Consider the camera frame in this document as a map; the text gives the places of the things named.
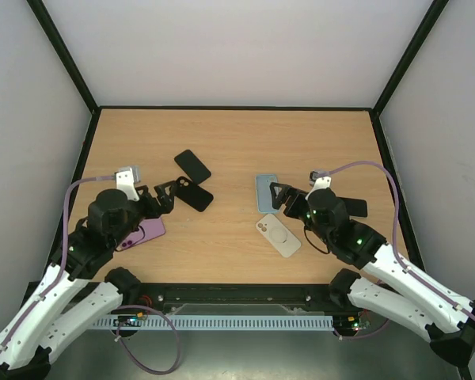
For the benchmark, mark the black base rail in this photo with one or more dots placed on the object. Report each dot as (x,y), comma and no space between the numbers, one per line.
(310,298)

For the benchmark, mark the beige phone case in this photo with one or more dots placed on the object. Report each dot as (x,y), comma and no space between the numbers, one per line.
(281,239)

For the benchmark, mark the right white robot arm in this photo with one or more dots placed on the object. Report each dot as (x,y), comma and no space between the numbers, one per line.
(378,278)

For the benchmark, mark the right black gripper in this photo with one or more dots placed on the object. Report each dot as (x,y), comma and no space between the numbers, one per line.
(291,201)

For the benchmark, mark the light blue phone case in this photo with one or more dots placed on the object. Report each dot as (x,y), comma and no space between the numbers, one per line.
(263,194)

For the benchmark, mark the white-edged black phone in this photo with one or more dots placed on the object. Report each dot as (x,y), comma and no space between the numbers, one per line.
(354,207)

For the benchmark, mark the black phone case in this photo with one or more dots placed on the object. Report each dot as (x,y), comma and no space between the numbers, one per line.
(192,194)

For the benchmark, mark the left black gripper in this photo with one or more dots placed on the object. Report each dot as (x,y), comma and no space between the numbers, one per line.
(166,205)

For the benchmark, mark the purple phone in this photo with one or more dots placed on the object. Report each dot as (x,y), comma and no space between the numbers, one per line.
(148,229)

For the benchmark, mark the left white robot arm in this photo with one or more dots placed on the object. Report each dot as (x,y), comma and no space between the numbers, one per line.
(43,328)

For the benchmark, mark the light blue cable duct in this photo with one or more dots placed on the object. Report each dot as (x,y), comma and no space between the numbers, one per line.
(217,323)

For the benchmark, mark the black phone face down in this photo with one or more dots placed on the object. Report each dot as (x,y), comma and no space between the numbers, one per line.
(192,166)

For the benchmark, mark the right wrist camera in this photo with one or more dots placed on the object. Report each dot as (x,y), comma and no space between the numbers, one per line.
(318,177)

